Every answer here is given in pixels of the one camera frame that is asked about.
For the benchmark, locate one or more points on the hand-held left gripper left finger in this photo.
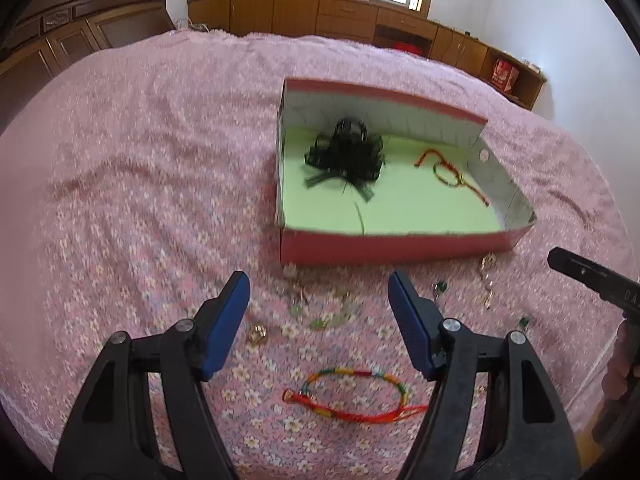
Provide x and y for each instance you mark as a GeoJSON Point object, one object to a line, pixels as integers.
{"type": "Point", "coordinates": [227, 325]}

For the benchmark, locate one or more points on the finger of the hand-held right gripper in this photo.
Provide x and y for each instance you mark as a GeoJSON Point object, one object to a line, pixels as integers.
{"type": "Point", "coordinates": [575, 267]}

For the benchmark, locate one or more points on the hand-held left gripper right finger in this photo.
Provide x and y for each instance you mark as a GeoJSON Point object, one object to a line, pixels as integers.
{"type": "Point", "coordinates": [407, 315]}

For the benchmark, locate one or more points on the red cardboard box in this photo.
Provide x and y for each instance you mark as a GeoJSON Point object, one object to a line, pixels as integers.
{"type": "Point", "coordinates": [375, 250]}

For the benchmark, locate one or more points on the gold dangle earrings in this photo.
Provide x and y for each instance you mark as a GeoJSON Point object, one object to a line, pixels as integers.
{"type": "Point", "coordinates": [487, 280]}

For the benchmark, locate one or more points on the person's right hand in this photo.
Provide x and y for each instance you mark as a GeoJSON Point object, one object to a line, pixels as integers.
{"type": "Point", "coordinates": [620, 370]}

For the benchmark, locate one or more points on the small green stud earring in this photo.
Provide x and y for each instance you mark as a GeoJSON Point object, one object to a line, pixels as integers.
{"type": "Point", "coordinates": [523, 322]}
{"type": "Point", "coordinates": [440, 288]}

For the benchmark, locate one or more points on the black ribbon hair bow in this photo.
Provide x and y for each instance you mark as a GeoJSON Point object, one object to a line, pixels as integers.
{"type": "Point", "coordinates": [345, 160]}

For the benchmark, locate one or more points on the pink floral bedsheet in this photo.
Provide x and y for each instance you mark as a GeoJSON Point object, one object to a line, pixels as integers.
{"type": "Point", "coordinates": [150, 160]}

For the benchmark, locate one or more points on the red gift box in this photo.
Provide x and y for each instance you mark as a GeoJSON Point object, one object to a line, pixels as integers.
{"type": "Point", "coordinates": [505, 76]}

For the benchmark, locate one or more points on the red cloth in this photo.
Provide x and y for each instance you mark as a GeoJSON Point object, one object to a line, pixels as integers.
{"type": "Point", "coordinates": [407, 48]}

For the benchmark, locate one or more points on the long wooden cabinet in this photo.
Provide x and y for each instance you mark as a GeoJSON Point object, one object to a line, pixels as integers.
{"type": "Point", "coordinates": [300, 12]}

